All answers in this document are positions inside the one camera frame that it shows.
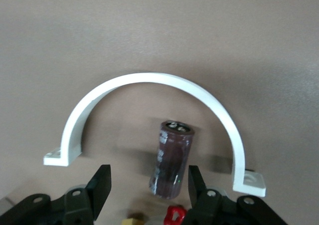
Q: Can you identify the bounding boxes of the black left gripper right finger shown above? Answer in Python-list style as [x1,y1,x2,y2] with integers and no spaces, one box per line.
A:
[181,165,290,225]

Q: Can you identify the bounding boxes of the white half-round pipe clamp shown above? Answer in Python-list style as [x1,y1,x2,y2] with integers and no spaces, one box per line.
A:
[42,72,267,198]

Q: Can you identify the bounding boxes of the tall dark electrolytic capacitor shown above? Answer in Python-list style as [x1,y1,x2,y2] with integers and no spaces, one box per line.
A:
[149,120,195,200]

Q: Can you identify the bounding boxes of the brass valve with red handle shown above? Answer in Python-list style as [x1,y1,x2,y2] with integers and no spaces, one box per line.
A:
[123,204,187,225]

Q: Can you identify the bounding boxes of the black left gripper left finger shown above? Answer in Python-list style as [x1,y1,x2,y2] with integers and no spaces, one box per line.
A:
[0,164,112,225]

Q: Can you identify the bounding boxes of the brown table cover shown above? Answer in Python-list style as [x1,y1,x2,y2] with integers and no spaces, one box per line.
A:
[0,0,319,225]

